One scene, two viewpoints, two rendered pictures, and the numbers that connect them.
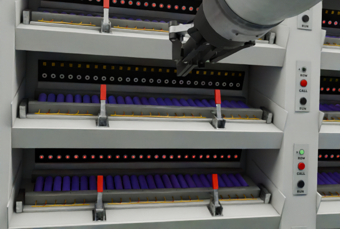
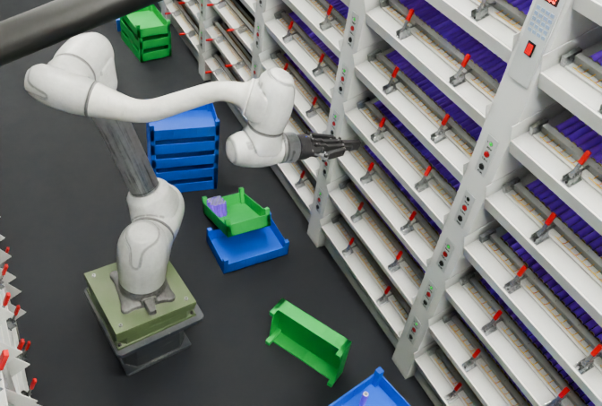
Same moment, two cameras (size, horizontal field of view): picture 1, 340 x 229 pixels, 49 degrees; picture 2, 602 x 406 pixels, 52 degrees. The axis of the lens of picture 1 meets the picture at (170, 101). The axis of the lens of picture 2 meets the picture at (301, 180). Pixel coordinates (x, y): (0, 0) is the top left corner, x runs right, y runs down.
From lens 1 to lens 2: 188 cm
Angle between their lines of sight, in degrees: 76
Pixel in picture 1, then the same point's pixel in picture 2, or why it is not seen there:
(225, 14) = not seen: hidden behind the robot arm
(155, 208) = (389, 201)
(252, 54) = (445, 161)
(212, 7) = not seen: hidden behind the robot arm
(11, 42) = (351, 73)
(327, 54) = (489, 203)
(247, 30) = not seen: hidden behind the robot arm
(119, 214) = (373, 187)
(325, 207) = (460, 295)
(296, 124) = (451, 228)
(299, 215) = (435, 278)
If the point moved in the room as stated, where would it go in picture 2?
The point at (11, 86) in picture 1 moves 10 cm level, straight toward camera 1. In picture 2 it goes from (348, 93) to (326, 100)
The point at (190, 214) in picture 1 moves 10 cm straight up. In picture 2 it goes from (395, 219) to (401, 198)
